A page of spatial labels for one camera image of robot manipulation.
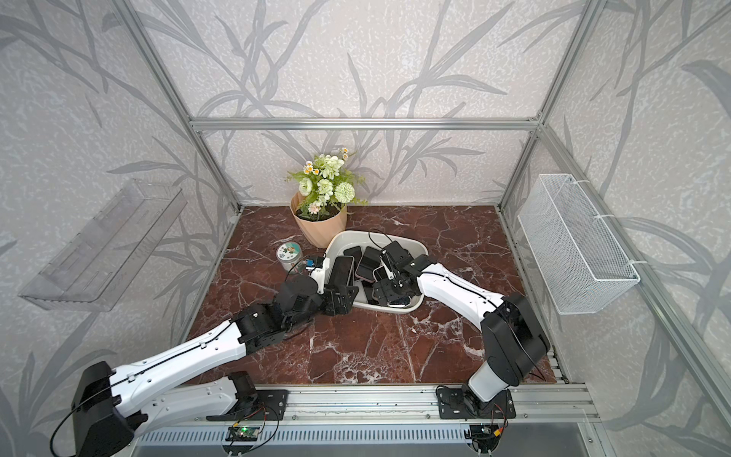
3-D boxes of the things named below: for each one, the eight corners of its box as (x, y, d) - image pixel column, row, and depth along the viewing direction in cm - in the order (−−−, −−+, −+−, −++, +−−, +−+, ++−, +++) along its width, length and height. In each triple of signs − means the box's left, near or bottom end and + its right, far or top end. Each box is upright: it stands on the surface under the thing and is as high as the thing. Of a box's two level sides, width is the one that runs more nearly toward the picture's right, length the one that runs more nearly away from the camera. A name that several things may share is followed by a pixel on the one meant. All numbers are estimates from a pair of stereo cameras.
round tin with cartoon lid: (282, 273, 102) (274, 259, 95) (286, 257, 107) (279, 242, 100) (302, 273, 102) (296, 259, 95) (305, 257, 107) (300, 242, 100)
